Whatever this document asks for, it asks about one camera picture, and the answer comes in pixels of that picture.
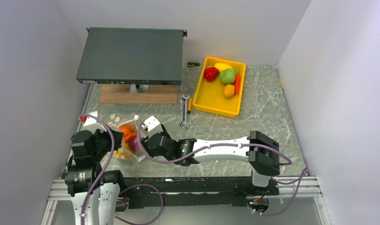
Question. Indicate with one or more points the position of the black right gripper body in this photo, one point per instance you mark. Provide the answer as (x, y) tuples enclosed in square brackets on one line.
[(152, 153)]

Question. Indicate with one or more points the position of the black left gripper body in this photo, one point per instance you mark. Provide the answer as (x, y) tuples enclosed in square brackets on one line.
[(103, 141)]

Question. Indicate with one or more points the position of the yellow bell pepper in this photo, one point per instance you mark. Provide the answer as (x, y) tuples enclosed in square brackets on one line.
[(123, 154)]

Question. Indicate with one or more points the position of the purple onion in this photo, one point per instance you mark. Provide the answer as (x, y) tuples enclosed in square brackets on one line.
[(134, 145)]

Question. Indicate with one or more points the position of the clear spotted zip top bag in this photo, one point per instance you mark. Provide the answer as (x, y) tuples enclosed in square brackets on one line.
[(129, 149)]

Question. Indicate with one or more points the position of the orange pumpkin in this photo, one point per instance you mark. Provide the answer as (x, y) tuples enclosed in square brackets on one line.
[(129, 131)]

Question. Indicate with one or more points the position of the yellow potato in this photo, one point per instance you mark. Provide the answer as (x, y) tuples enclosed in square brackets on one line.
[(229, 91)]

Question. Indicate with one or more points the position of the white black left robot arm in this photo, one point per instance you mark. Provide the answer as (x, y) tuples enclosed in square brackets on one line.
[(93, 193)]

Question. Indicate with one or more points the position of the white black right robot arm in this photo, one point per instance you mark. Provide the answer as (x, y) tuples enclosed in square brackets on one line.
[(257, 149)]

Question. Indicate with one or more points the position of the silver wrench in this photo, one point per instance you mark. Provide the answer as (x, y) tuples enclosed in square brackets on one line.
[(184, 123)]

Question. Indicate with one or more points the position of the wooden board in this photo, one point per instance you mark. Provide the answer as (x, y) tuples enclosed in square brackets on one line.
[(120, 94)]

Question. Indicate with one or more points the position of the metal server stand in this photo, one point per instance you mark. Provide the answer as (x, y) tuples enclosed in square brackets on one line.
[(138, 88)]

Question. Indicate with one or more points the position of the yellow plastic tray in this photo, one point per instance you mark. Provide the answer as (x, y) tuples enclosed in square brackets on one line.
[(209, 96)]

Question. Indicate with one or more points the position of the dark green rack server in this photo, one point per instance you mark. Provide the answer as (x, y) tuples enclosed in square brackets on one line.
[(132, 56)]

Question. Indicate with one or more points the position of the green cabbage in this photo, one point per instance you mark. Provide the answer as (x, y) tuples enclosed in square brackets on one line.
[(227, 76)]

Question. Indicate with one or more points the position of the orange carrot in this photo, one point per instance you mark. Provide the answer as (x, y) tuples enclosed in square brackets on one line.
[(237, 82)]

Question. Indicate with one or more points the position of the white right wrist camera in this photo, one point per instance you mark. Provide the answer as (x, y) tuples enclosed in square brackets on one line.
[(151, 126)]

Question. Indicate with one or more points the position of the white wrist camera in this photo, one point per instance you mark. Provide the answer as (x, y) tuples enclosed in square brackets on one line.
[(151, 126), (90, 123)]

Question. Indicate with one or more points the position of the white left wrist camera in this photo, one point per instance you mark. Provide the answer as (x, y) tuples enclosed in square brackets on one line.
[(90, 123)]

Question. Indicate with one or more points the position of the yellow handled screwdriver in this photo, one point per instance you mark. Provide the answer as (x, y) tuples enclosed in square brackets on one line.
[(189, 106)]

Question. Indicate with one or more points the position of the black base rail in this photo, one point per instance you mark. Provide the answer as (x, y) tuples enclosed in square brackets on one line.
[(193, 191)]

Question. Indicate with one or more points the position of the aluminium frame rail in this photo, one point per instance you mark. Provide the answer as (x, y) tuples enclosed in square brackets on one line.
[(308, 188)]

